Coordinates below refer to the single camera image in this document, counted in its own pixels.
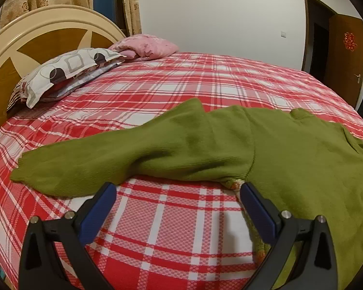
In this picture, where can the red plaid bed sheet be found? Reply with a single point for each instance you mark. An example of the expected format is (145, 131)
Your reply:
(159, 235)

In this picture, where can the beige wooden headboard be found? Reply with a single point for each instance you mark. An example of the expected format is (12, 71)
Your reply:
(43, 34)

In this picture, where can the brown wooden door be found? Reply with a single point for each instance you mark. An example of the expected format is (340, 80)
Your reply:
(344, 69)

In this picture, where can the red door ornament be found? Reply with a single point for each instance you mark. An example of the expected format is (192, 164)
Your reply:
(349, 41)

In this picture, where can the white patterned pillow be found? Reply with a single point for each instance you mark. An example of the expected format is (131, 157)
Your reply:
(60, 76)

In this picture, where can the green striped knit sweater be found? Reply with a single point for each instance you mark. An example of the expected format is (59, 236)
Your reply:
(300, 162)

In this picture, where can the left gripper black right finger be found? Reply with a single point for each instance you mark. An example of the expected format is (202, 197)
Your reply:
(315, 266)

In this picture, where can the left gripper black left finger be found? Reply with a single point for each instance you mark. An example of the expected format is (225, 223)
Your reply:
(40, 266)

